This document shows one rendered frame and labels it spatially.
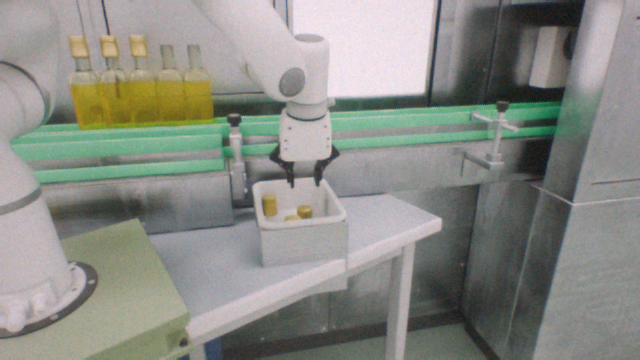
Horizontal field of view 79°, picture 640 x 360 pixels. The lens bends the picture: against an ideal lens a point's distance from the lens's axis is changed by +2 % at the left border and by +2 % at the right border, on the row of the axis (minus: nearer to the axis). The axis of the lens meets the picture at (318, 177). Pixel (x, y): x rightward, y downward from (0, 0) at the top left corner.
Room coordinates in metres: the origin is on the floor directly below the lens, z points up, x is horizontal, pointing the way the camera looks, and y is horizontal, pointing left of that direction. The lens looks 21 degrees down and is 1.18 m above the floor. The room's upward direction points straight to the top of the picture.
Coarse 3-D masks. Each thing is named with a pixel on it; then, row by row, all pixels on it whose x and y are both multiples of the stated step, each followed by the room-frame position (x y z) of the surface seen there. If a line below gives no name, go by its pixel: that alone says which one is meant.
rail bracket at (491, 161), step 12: (504, 108) 0.92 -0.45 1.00; (480, 120) 1.00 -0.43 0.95; (492, 120) 0.95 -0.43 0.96; (504, 120) 0.93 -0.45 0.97; (516, 132) 0.88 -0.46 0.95; (492, 144) 0.94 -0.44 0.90; (468, 156) 1.00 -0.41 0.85; (480, 156) 0.97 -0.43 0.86; (492, 156) 0.92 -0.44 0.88; (468, 168) 1.02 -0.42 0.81; (492, 168) 0.91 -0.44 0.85
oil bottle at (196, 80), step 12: (192, 72) 0.90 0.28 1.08; (204, 72) 0.91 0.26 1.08; (192, 84) 0.89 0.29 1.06; (204, 84) 0.90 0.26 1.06; (192, 96) 0.89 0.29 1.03; (204, 96) 0.90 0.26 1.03; (192, 108) 0.89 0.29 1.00; (204, 108) 0.90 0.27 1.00; (192, 120) 0.89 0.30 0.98; (204, 120) 0.90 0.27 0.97
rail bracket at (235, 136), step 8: (232, 120) 0.78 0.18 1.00; (240, 120) 0.79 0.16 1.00; (232, 128) 0.79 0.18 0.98; (232, 136) 0.78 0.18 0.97; (240, 136) 0.78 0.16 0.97; (232, 144) 0.78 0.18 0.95; (240, 144) 0.78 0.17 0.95; (240, 152) 0.79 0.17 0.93; (240, 160) 0.79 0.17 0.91; (232, 168) 0.78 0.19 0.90; (240, 168) 0.78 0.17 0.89
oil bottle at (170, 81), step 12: (168, 72) 0.89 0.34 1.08; (180, 72) 0.90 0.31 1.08; (168, 84) 0.88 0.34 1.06; (180, 84) 0.89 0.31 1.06; (168, 96) 0.88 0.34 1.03; (180, 96) 0.89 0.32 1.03; (168, 108) 0.88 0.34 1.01; (180, 108) 0.89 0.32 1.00; (168, 120) 0.88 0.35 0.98; (180, 120) 0.89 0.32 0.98
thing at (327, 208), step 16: (256, 192) 0.77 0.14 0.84; (272, 192) 0.83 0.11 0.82; (288, 192) 0.84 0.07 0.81; (304, 192) 0.85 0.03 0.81; (320, 192) 0.84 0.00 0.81; (256, 208) 0.70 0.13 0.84; (288, 208) 0.84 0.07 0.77; (320, 208) 0.83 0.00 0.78; (336, 208) 0.71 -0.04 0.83; (272, 224) 0.63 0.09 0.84; (288, 224) 0.63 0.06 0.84; (304, 224) 0.64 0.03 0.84; (320, 224) 0.65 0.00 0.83
